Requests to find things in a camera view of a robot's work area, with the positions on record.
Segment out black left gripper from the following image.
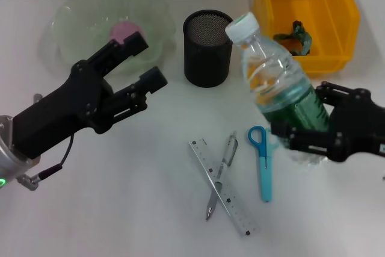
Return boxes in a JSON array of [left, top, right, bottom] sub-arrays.
[[13, 32, 168, 160]]

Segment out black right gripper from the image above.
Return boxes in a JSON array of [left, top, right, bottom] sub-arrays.
[[270, 81, 385, 163]]

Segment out pink peach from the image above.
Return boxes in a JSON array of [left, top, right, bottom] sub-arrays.
[[109, 20, 146, 45]]

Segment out clear green-label water bottle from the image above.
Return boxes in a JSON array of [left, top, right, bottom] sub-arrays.
[[224, 11, 331, 166]]

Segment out blue handled scissors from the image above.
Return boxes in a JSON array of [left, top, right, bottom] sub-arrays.
[[248, 125, 281, 203]]

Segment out green plastic wrapper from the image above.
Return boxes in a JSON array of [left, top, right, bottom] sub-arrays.
[[273, 20, 313, 57]]

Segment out black mesh pen holder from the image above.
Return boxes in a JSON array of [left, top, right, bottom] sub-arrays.
[[182, 10, 234, 88]]

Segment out green glass fruit plate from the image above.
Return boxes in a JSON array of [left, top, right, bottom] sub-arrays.
[[49, 0, 178, 78]]

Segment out grey retractable pen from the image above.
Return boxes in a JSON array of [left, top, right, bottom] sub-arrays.
[[205, 130, 239, 221]]

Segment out transparent plastic ruler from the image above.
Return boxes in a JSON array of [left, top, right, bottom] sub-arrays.
[[188, 138, 261, 238]]

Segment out yellow plastic bin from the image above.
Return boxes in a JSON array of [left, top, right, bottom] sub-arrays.
[[252, 0, 361, 79]]

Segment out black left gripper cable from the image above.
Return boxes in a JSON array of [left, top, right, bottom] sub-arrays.
[[16, 133, 75, 191]]

